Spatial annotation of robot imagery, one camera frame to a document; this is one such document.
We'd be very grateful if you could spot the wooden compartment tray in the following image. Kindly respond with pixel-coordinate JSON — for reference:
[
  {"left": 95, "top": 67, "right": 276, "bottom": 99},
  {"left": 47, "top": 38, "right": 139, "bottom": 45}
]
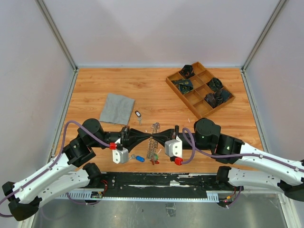
[{"left": 166, "top": 62, "right": 235, "bottom": 119}]

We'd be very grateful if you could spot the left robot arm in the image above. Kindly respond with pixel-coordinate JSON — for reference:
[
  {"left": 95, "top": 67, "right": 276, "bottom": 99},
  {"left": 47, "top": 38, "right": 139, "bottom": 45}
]
[{"left": 1, "top": 118, "right": 151, "bottom": 221}]

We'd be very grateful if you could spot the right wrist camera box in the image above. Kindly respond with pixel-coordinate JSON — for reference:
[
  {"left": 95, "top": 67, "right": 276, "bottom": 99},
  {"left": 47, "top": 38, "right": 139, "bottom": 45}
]
[{"left": 164, "top": 136, "right": 182, "bottom": 158}]

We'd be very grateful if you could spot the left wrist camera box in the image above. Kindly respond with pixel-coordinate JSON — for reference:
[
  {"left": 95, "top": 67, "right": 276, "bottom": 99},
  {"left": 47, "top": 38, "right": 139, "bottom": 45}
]
[{"left": 112, "top": 147, "right": 129, "bottom": 164}]

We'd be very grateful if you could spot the dark green floral tie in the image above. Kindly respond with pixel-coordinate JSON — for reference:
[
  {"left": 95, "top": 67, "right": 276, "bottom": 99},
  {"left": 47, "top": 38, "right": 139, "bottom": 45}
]
[{"left": 207, "top": 77, "right": 223, "bottom": 92}]

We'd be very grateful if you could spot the metal key ring disc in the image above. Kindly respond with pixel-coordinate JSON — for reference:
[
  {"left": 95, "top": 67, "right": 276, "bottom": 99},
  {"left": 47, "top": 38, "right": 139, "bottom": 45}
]
[{"left": 147, "top": 122, "right": 160, "bottom": 165}]

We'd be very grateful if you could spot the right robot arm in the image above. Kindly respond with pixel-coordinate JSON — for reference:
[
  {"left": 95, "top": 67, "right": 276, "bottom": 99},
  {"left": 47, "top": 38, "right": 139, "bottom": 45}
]
[{"left": 152, "top": 118, "right": 304, "bottom": 201}]

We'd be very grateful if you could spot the black key tag with key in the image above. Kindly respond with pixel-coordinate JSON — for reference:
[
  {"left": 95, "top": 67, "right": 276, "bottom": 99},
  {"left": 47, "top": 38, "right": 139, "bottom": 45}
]
[{"left": 134, "top": 110, "right": 142, "bottom": 125}]

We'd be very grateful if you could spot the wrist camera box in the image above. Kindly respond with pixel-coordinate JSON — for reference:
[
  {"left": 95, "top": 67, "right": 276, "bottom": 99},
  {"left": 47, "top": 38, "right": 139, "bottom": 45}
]
[
  {"left": 112, "top": 147, "right": 129, "bottom": 164},
  {"left": 164, "top": 136, "right": 182, "bottom": 158}
]

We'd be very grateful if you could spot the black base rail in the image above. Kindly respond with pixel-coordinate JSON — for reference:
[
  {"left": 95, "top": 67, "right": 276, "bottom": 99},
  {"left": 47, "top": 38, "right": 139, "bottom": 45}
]
[{"left": 47, "top": 172, "right": 243, "bottom": 202}]

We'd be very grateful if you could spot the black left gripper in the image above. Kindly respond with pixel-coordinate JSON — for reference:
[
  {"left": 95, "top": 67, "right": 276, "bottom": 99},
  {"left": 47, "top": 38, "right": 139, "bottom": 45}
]
[{"left": 91, "top": 126, "right": 152, "bottom": 153}]

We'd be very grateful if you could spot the blue key tag with key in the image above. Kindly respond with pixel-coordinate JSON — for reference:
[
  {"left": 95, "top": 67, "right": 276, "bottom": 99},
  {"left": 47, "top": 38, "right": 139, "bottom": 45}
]
[{"left": 129, "top": 154, "right": 145, "bottom": 162}]

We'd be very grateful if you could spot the grey folded cloth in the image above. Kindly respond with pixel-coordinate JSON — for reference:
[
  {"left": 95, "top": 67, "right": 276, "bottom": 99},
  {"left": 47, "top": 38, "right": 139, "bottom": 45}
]
[{"left": 99, "top": 93, "right": 135, "bottom": 125}]

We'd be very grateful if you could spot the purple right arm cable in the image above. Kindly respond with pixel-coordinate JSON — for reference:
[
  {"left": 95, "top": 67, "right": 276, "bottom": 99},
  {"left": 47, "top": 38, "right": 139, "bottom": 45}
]
[{"left": 181, "top": 127, "right": 304, "bottom": 173}]

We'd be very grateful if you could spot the dark green patterned tie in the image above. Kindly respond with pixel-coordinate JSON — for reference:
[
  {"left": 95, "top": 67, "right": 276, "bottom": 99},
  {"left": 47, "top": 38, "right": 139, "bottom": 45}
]
[{"left": 172, "top": 79, "right": 194, "bottom": 95}]

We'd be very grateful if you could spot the black orange rolled tie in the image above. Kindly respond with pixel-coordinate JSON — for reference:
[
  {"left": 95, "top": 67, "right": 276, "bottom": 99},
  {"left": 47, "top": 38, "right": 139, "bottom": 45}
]
[{"left": 180, "top": 65, "right": 195, "bottom": 78}]

